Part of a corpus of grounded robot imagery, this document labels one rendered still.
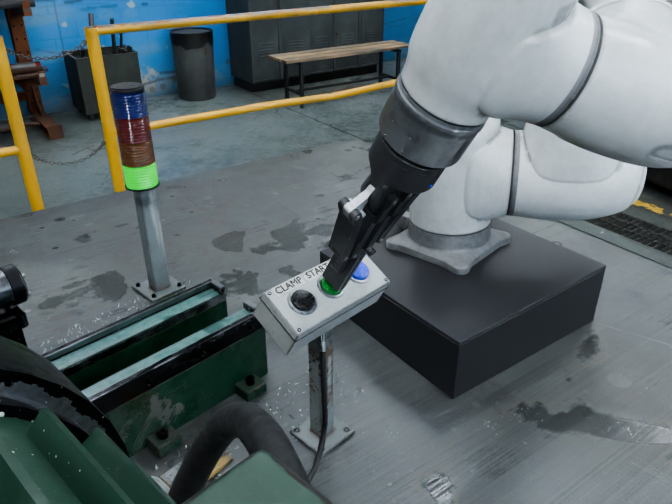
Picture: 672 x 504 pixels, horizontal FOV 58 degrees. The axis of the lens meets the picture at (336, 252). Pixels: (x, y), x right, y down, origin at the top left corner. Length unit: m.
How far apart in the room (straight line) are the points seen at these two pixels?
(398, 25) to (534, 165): 6.67
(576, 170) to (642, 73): 0.53
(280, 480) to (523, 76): 0.39
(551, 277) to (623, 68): 0.64
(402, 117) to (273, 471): 0.40
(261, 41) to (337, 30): 0.88
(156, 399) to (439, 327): 0.44
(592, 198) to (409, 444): 0.50
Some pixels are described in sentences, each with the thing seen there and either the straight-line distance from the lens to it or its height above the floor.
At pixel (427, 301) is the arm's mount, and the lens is 1.04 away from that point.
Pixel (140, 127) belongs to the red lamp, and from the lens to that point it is 1.16.
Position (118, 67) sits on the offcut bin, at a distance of 5.57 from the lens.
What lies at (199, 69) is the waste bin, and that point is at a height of 0.29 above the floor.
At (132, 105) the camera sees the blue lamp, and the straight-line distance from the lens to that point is 1.15.
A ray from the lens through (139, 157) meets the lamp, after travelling 1.17.
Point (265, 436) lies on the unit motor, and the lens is 0.27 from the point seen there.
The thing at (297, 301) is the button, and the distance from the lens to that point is 0.73.
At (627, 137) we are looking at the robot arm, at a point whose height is 1.31.
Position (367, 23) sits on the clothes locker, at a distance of 6.79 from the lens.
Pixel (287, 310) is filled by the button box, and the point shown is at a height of 1.06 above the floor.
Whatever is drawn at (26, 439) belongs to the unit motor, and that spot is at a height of 1.33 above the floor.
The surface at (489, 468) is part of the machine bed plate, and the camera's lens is 0.93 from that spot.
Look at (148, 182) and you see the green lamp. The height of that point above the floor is 1.04.
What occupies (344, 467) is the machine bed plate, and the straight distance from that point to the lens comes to 0.91.
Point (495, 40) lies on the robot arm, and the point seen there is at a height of 1.39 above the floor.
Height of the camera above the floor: 1.47
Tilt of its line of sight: 28 degrees down
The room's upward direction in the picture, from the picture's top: straight up
